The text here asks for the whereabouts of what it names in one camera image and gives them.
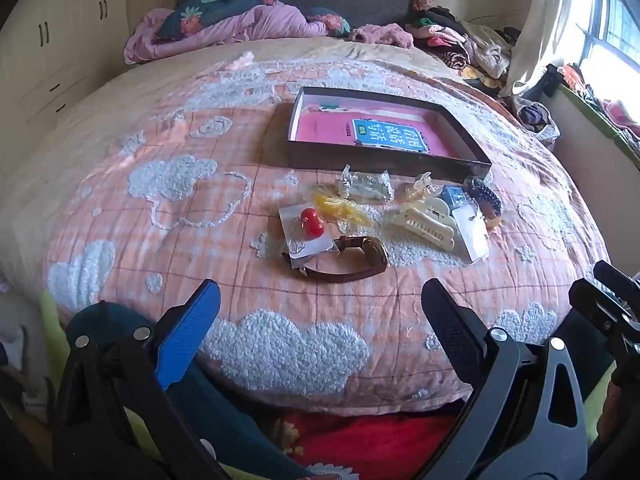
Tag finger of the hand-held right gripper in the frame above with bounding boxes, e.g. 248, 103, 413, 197
569, 276, 640, 357
594, 259, 640, 307

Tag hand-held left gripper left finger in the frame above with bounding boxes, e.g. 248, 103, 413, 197
52, 279, 223, 480

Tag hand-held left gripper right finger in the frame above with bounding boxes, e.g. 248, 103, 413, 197
415, 278, 590, 480

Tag large cream hair claw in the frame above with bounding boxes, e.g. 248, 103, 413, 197
390, 197, 458, 252

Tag dark beaded bracelet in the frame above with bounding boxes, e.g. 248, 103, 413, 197
465, 179, 503, 216

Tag red cherry earrings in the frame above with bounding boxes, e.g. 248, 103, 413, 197
278, 204, 339, 262

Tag yellow hair clip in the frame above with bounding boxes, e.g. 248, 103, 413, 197
307, 185, 374, 229

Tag dark shallow cardboard box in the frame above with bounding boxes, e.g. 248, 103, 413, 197
286, 86, 493, 184

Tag orange plaid cloud quilt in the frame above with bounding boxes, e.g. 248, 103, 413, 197
45, 52, 609, 407

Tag dark teal cloth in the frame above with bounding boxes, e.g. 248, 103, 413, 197
65, 302, 312, 480

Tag brown leather wristwatch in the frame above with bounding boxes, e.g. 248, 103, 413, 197
281, 235, 390, 284

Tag small translucent hair claw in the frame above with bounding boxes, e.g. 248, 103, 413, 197
404, 172, 441, 201

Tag red and green printed blanket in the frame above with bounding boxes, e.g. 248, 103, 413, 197
40, 290, 621, 480

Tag clear bag with pale clip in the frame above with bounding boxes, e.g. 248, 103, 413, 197
340, 164, 391, 204

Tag clothes on windowsill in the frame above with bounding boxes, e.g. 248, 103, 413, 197
560, 62, 640, 142

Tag white basket of clothes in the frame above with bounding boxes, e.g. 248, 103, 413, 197
510, 95, 562, 147

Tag pink book with blue label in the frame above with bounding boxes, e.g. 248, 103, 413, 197
295, 101, 453, 159

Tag window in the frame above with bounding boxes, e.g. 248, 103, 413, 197
575, 0, 640, 92

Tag cream curtain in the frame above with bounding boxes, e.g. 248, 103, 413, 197
500, 0, 597, 99

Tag small pink cloth piece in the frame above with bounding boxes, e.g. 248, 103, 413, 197
225, 51, 256, 72

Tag pile of folded clothes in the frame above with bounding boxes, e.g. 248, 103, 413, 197
405, 0, 522, 87

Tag pink fuzzy garment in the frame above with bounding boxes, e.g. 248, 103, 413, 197
350, 24, 416, 50

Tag large dark floral pillow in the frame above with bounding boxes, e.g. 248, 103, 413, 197
155, 0, 262, 39

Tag purple duvet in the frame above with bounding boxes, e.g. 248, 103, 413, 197
122, 1, 334, 65

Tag cream built-in wardrobe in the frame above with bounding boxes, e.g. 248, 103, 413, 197
0, 0, 130, 161

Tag small dark floral pillow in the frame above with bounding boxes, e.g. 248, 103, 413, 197
305, 7, 352, 37

